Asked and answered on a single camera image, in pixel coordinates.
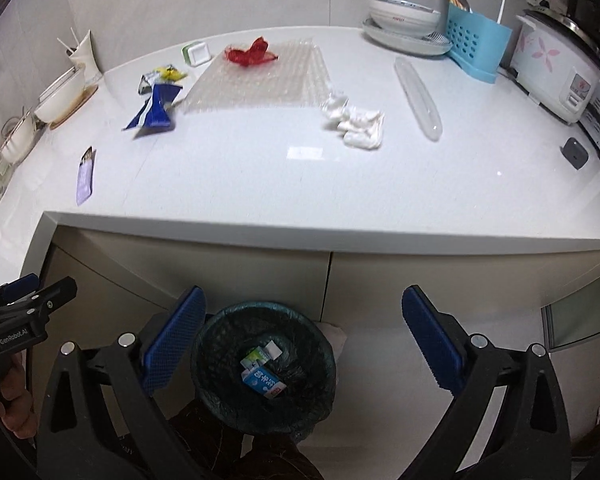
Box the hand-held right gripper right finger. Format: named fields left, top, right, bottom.
left=401, top=285, right=573, bottom=480

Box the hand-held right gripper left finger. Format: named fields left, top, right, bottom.
left=36, top=285, right=208, bottom=480

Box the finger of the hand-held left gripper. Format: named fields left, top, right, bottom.
left=0, top=273, right=40, bottom=309
left=0, top=277, right=78, bottom=322

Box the black mesh trash bin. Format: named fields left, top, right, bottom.
left=190, top=300, right=338, bottom=443

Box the purple snack wrapper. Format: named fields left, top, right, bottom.
left=75, top=146, right=97, bottom=206

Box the blue snack wrapper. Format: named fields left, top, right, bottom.
left=121, top=82, right=185, bottom=138

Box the white tissue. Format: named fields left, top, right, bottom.
left=320, top=91, right=386, bottom=151

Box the long clear plastic package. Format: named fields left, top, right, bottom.
left=394, top=56, right=443, bottom=142

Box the yellow black snack wrapper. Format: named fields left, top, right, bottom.
left=139, top=62, right=188, bottom=95

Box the clear bubble wrap sheet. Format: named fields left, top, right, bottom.
left=180, top=37, right=338, bottom=116

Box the white container green lid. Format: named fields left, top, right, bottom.
left=181, top=40, right=213, bottom=67

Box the red mesh net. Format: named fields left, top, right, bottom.
left=223, top=36, right=281, bottom=67

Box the person's left hand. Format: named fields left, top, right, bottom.
left=0, top=354, right=37, bottom=442

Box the green white small carton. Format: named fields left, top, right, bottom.
left=241, top=341, right=282, bottom=368

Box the small white bowl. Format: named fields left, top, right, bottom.
left=0, top=115, right=43, bottom=163

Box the large white bowl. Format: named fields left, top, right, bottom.
left=34, top=67, right=88, bottom=123

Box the round wooden coaster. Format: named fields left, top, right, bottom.
left=49, top=85, right=100, bottom=131

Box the nested white bowl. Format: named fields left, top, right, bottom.
left=37, top=67, right=86, bottom=106

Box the white slanted cup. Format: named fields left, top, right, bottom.
left=70, top=30, right=103, bottom=83

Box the dark grey small cube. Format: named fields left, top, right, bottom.
left=561, top=136, right=589, bottom=170

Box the white plate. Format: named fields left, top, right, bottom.
left=361, top=17, right=451, bottom=57

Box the blue striped plate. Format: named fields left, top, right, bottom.
left=422, top=30, right=453, bottom=56

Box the white floral rice cooker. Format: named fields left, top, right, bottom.
left=509, top=9, right=600, bottom=125

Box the blue plastic utensil holder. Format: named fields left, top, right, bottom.
left=446, top=2, right=513, bottom=83

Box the glass panel metal frame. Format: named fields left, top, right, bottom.
left=541, top=287, right=600, bottom=352

